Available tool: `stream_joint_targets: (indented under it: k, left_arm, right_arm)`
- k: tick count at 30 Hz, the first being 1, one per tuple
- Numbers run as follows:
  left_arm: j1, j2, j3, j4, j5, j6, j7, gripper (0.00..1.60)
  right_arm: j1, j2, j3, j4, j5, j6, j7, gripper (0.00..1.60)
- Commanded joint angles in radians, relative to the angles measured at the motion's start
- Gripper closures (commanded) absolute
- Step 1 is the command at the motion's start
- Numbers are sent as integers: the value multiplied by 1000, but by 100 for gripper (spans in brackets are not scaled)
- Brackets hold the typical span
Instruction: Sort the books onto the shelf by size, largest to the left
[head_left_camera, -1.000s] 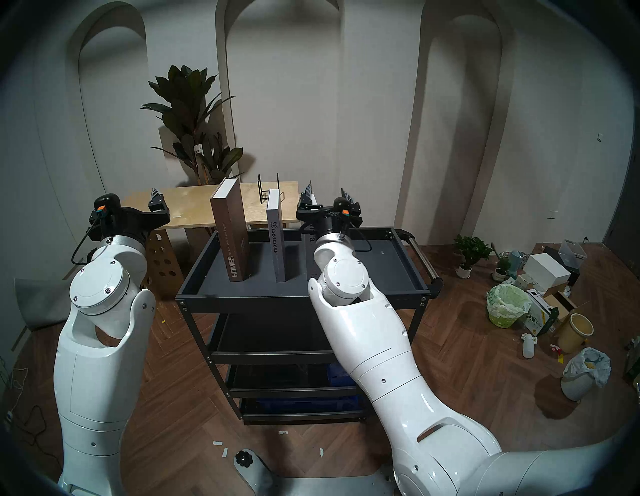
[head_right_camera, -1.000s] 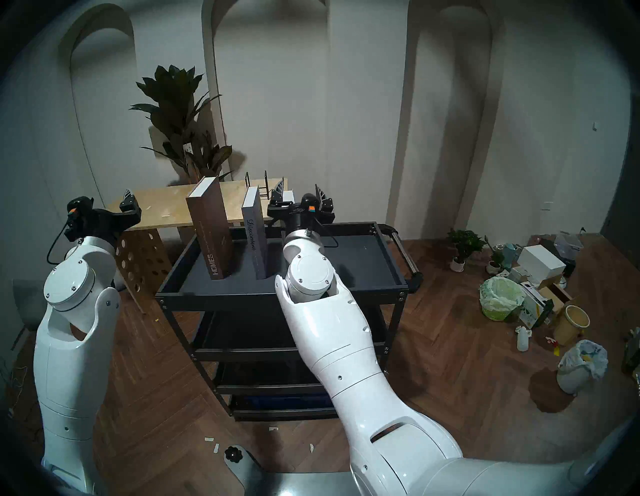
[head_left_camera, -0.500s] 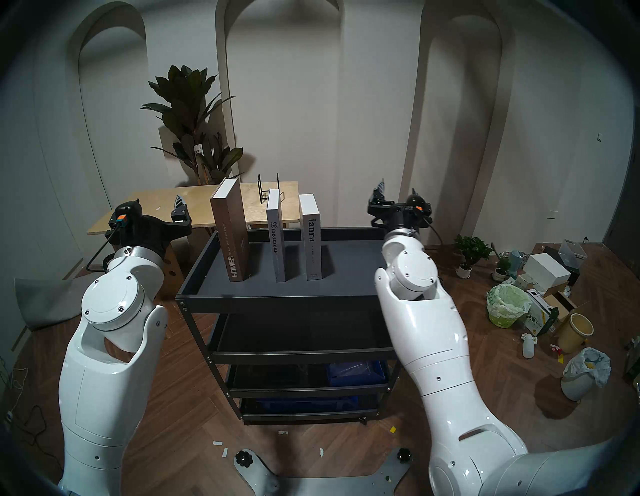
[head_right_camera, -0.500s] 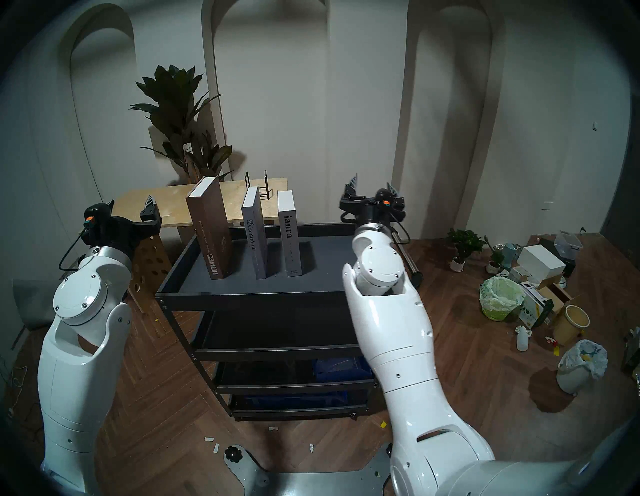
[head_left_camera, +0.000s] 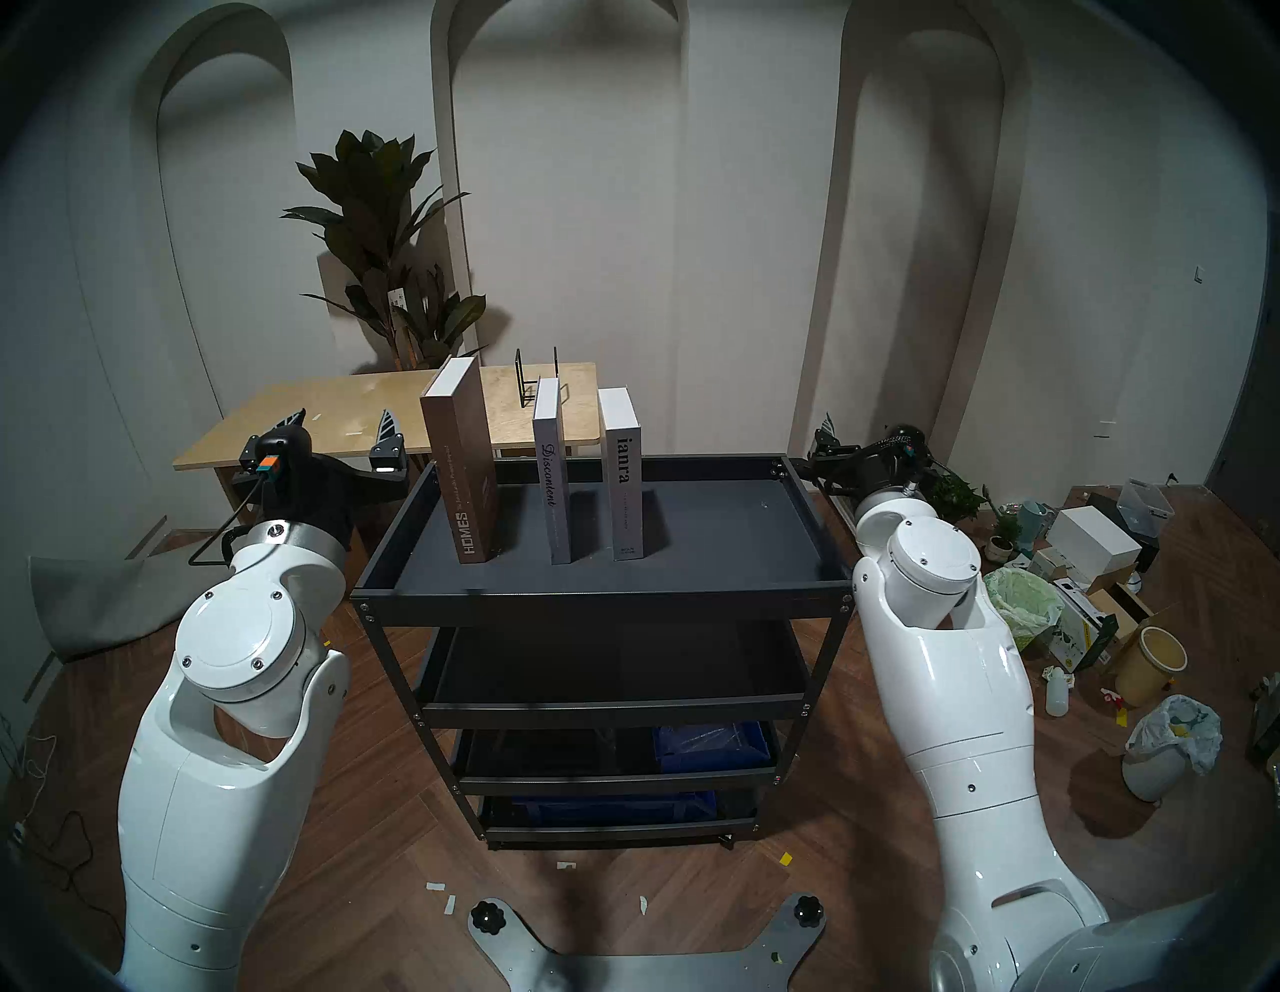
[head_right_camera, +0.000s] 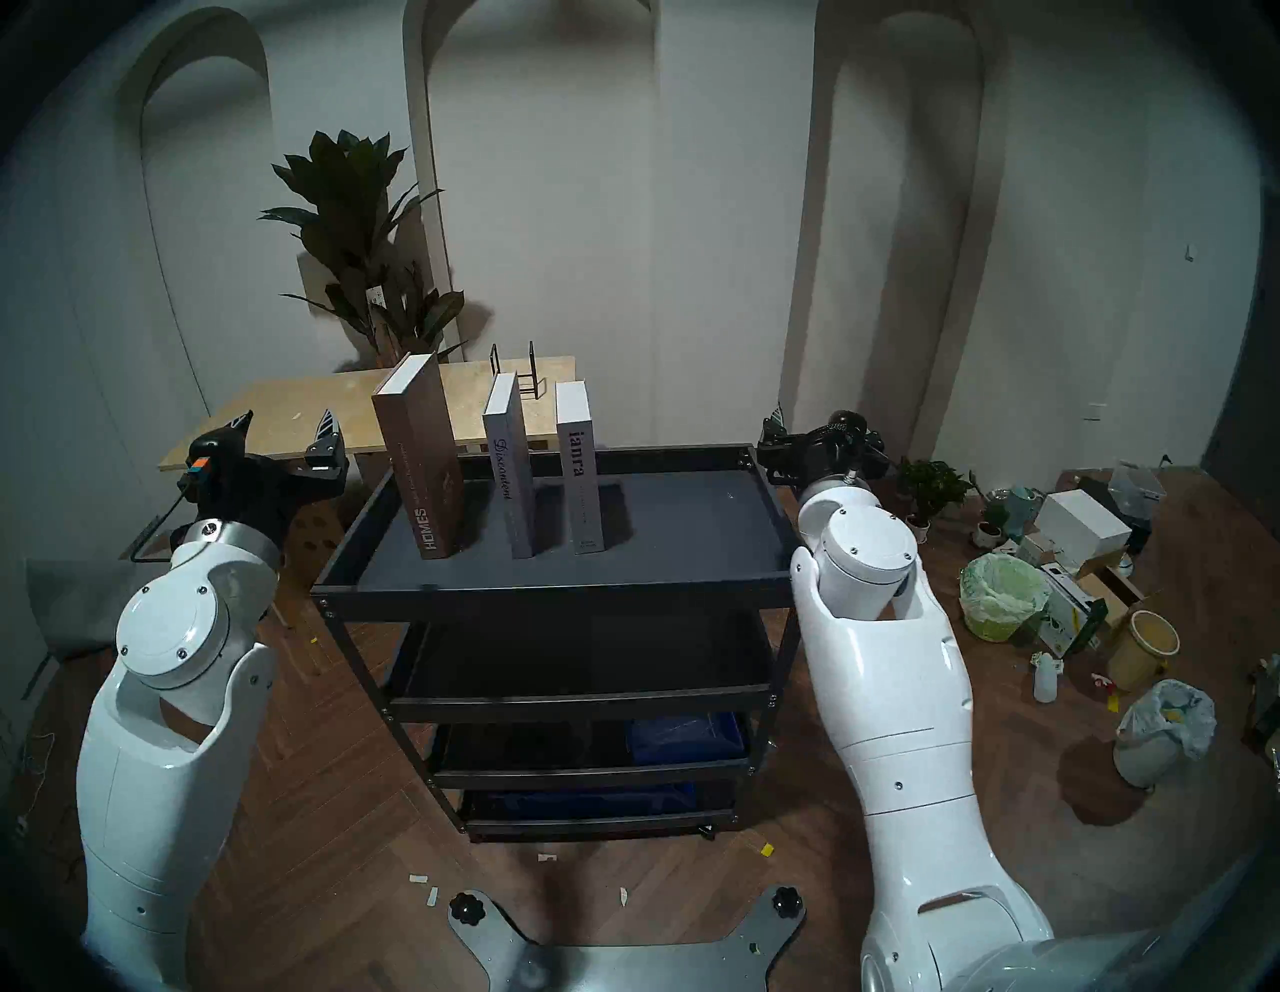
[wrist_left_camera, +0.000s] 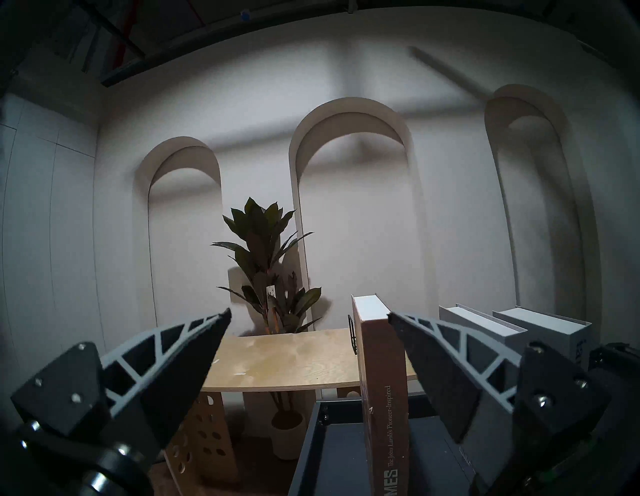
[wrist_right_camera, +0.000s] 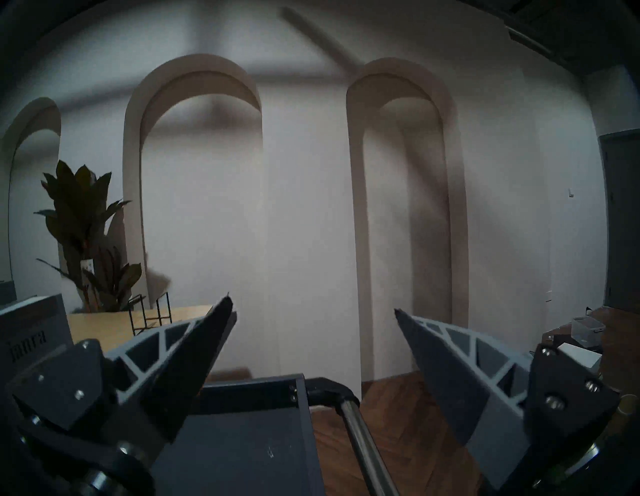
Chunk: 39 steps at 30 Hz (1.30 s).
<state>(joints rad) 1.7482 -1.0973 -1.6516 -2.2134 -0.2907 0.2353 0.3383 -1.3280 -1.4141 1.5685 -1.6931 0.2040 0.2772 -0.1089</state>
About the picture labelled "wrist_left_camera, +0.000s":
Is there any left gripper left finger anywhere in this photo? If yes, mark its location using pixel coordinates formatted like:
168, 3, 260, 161
11, 307, 233, 453

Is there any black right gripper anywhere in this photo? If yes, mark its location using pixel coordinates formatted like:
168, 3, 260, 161
589, 341, 640, 401

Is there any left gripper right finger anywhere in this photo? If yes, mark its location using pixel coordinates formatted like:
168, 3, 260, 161
387, 312, 612, 453

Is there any tall brown HOMES book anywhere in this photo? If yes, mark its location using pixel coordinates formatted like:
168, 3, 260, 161
350, 294, 416, 496

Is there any white ianra book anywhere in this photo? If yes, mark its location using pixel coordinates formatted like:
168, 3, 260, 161
492, 306, 593, 373

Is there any grey Discontent book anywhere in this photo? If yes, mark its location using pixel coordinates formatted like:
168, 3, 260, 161
439, 304, 530, 481

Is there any light plywood table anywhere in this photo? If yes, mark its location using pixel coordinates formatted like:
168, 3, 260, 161
165, 327, 418, 496

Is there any black metal utility cart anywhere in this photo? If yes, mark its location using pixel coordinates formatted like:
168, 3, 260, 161
287, 395, 501, 496

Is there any tall dark-leaved potted plant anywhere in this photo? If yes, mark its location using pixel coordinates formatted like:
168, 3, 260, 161
211, 196, 323, 461

